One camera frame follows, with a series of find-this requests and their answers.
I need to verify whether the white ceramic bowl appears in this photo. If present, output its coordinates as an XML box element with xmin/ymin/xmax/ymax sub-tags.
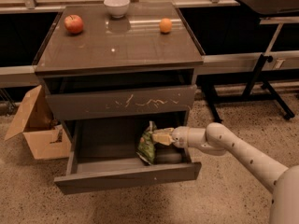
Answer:
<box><xmin>104</xmin><ymin>0</ymin><xmax>130</xmax><ymax>18</ymax></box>

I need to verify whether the scratched grey upper drawer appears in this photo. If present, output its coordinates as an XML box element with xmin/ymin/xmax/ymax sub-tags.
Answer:
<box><xmin>46</xmin><ymin>85</ymin><xmax>196</xmax><ymax>120</ymax></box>

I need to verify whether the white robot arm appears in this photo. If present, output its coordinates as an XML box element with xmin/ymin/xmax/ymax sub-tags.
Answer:
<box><xmin>151</xmin><ymin>122</ymin><xmax>299</xmax><ymax>224</ymax></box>

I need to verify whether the black side table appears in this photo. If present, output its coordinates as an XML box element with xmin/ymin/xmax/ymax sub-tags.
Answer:
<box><xmin>202</xmin><ymin>0</ymin><xmax>299</xmax><ymax>123</ymax></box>

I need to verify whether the red apple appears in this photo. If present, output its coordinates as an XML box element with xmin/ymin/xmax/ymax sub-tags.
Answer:
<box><xmin>64</xmin><ymin>15</ymin><xmax>84</xmax><ymax>35</ymax></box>

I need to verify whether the green jalapeno chip bag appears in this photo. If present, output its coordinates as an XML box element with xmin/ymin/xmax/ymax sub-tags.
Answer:
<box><xmin>136</xmin><ymin>121</ymin><xmax>157</xmax><ymax>165</ymax></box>

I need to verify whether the grey drawer cabinet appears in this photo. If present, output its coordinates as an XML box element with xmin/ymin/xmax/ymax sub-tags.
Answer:
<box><xmin>32</xmin><ymin>2</ymin><xmax>206</xmax><ymax>195</ymax></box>

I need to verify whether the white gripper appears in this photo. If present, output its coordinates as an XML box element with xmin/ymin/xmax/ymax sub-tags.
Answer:
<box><xmin>151</xmin><ymin>126</ymin><xmax>189</xmax><ymax>148</ymax></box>

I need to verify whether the orange fruit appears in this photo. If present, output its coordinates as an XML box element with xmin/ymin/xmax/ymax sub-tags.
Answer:
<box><xmin>159</xmin><ymin>18</ymin><xmax>172</xmax><ymax>34</ymax></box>

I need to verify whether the open grey lower drawer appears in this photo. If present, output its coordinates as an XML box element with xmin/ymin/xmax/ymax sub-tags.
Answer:
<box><xmin>54</xmin><ymin>111</ymin><xmax>201</xmax><ymax>194</ymax></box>

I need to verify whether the open cardboard box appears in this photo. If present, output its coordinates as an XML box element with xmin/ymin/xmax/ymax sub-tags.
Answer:
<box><xmin>5</xmin><ymin>85</ymin><xmax>71</xmax><ymax>160</ymax></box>

